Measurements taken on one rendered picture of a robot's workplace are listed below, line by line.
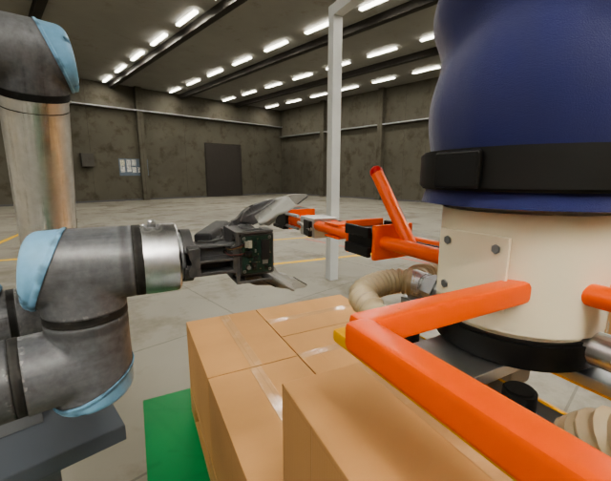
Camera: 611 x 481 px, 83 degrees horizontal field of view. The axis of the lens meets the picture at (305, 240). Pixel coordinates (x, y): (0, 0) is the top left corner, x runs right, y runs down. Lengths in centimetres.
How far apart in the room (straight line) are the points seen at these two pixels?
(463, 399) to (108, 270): 38
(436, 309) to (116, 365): 38
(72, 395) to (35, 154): 50
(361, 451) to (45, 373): 41
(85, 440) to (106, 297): 60
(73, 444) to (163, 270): 64
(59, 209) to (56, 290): 47
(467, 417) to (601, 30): 31
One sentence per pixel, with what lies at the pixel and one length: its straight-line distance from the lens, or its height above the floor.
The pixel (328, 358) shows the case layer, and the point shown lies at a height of 54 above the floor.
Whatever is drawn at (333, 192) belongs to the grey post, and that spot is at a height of 113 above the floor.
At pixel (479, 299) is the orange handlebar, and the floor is 123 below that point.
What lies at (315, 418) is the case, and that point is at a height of 95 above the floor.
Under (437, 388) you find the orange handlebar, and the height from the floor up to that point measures 123.
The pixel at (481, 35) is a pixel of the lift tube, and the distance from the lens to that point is 40.
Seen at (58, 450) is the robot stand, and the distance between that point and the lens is 102.
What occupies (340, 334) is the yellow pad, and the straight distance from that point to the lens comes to 51.
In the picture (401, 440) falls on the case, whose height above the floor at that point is 95.
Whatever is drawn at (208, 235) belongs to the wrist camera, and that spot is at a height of 125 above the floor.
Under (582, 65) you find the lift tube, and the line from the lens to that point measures 37.
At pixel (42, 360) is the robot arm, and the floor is 114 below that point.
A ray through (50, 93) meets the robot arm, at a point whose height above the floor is 148.
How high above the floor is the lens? 134
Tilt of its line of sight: 11 degrees down
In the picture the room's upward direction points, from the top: straight up
